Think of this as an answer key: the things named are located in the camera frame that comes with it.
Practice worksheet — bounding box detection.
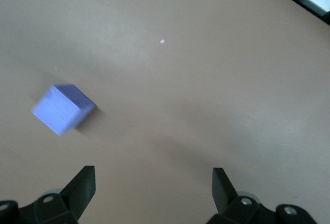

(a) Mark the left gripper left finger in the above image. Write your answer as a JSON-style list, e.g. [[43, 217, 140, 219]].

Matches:
[[0, 166, 96, 224]]

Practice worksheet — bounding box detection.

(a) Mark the black table edge rail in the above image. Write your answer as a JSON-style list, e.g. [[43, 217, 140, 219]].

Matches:
[[257, 0, 330, 26]]

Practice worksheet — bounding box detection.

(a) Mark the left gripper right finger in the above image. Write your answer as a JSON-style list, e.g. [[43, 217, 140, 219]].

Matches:
[[207, 167, 317, 224]]

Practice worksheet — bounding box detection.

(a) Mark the purple foam cube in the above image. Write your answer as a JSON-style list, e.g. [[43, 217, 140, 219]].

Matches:
[[30, 84, 97, 137]]

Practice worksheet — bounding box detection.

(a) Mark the brown paper table cover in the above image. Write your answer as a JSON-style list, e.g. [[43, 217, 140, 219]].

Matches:
[[0, 0, 330, 224]]

